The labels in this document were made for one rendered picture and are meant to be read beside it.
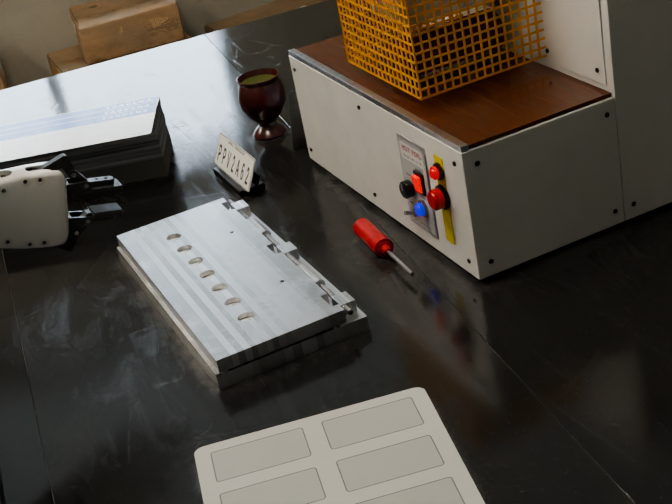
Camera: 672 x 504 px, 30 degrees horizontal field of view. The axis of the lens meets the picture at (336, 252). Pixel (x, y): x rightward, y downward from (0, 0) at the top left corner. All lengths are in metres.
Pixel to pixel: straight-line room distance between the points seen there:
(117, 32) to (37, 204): 3.24
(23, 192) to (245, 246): 0.35
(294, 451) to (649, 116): 0.67
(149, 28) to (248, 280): 3.20
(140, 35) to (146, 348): 3.23
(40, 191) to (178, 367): 0.28
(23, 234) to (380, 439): 0.53
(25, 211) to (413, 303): 0.50
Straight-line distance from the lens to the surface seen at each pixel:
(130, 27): 4.81
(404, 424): 1.39
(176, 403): 1.54
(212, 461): 1.41
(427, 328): 1.57
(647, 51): 1.68
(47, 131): 2.22
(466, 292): 1.63
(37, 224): 1.60
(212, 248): 1.78
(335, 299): 1.59
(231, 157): 2.08
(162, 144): 2.19
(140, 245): 1.85
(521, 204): 1.63
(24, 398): 1.65
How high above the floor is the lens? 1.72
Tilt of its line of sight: 27 degrees down
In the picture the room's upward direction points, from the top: 12 degrees counter-clockwise
